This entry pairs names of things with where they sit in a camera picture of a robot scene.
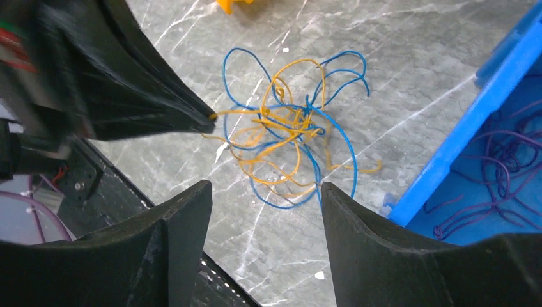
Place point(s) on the orange plastic bin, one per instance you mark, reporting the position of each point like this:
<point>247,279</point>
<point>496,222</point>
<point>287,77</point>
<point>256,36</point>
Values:
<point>227,5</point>

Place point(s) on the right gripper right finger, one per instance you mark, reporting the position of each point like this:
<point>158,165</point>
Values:
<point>375,262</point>

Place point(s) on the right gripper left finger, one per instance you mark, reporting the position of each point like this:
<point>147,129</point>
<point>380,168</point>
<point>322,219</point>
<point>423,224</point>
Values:
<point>150,259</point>

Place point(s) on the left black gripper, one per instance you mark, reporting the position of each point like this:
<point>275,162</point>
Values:
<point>84,69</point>

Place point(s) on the blue plastic bin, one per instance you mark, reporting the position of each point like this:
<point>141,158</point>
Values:
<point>485,179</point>

